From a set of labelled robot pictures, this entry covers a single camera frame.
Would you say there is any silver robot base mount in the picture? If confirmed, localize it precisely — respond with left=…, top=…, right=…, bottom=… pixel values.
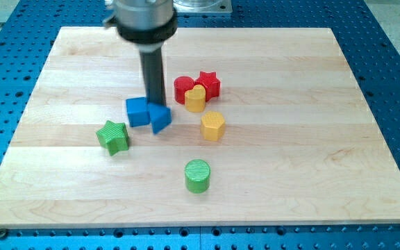
left=173, top=0, right=233, bottom=13

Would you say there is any wooden board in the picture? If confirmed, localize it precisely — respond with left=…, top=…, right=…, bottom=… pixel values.
left=0, top=27, right=400, bottom=228

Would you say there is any green cylinder block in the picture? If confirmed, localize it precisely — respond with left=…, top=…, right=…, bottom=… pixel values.
left=184, top=159, right=210, bottom=193

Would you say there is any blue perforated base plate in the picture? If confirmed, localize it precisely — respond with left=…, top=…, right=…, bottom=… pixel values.
left=0, top=1, right=400, bottom=249

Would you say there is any red star block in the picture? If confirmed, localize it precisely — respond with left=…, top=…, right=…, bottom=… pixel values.
left=194, top=72, right=221, bottom=102

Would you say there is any blue triangle block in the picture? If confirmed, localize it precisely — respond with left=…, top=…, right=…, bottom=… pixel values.
left=148, top=103, right=172, bottom=134

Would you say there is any green star block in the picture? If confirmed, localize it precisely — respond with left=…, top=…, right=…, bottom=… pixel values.
left=96, top=120, right=129, bottom=156

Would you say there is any red cylinder block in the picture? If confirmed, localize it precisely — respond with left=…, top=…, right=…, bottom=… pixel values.
left=174, top=76, right=194, bottom=105

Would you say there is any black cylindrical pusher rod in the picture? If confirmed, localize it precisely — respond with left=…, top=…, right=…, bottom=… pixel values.
left=138, top=42, right=166, bottom=106

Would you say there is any blue cube block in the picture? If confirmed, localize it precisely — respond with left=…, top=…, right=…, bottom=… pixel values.
left=126, top=97, right=151, bottom=127

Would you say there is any yellow heart block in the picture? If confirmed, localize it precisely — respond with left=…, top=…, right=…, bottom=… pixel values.
left=185, top=85, right=206, bottom=113

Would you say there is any yellow hexagon block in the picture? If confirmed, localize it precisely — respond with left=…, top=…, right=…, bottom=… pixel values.
left=201, top=111, right=226, bottom=141

